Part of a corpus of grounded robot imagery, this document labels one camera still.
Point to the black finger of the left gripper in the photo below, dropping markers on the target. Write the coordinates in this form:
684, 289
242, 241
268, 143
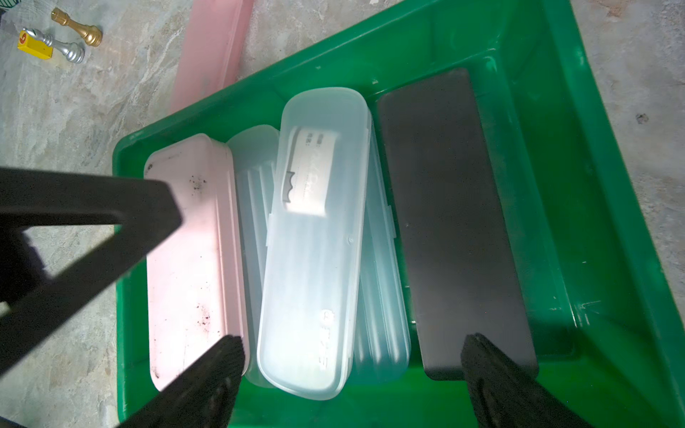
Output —
144, 210

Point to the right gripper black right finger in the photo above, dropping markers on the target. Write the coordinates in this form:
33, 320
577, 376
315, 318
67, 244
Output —
503, 395

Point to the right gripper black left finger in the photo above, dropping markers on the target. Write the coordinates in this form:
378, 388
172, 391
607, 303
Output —
204, 395

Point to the pink opaque pencil case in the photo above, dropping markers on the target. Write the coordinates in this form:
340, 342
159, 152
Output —
195, 279

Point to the black pencil case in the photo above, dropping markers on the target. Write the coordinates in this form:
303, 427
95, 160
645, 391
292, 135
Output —
462, 274

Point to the green plastic storage tray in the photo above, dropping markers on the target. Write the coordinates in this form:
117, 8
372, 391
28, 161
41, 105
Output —
606, 330

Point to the clear frosted pencil case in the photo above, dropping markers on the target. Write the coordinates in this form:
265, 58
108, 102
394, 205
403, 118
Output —
254, 153

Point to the light teal pencil case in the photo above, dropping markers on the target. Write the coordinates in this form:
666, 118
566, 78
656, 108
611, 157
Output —
382, 344

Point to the translucent pink pencil case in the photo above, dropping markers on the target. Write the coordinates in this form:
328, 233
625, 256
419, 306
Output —
211, 51

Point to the silver metal bolt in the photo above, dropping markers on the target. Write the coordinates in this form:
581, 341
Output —
73, 52

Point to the brass metal fitting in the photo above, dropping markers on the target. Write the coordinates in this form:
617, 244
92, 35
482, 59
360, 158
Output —
91, 34

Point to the yellow small cube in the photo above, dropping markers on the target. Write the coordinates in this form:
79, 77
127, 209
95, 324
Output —
27, 44

